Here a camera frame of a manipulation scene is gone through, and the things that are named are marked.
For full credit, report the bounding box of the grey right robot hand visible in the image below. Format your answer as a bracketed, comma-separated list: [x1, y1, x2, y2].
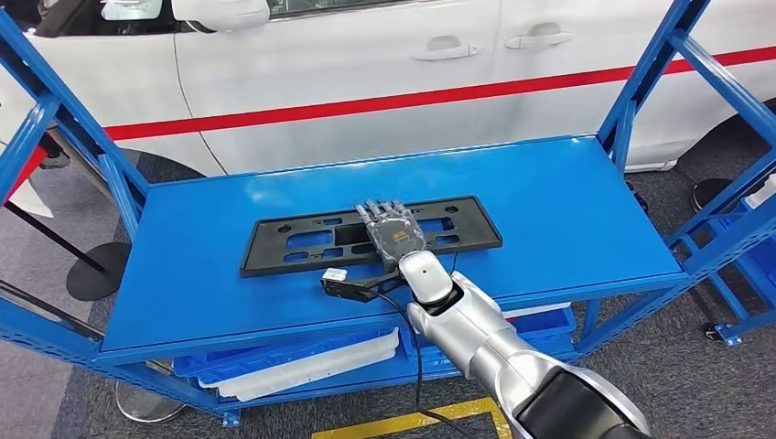
[354, 199, 427, 272]

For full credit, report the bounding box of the black plastic plate frame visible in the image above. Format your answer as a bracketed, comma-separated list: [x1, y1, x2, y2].
[239, 195, 503, 279]

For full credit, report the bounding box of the blue metal shelf rack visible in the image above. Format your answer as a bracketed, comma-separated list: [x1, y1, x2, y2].
[0, 0, 776, 428]
[684, 172, 776, 348]

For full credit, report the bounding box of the white car with red stripe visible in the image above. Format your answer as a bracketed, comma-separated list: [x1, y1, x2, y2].
[0, 0, 776, 178]

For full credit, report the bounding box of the white plastic bin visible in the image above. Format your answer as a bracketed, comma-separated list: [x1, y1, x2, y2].
[500, 301, 572, 320]
[744, 172, 776, 210]
[199, 327, 402, 403]

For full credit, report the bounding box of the black round stanchion base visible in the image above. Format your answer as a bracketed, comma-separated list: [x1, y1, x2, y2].
[691, 177, 738, 214]

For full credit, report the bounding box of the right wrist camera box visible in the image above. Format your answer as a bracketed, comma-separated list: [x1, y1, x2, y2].
[319, 268, 404, 305]

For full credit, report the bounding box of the black camera cable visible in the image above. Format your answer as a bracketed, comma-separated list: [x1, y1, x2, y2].
[375, 290, 480, 439]

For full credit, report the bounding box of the chrome base stanchion post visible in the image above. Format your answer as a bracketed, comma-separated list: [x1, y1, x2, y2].
[0, 279, 186, 423]

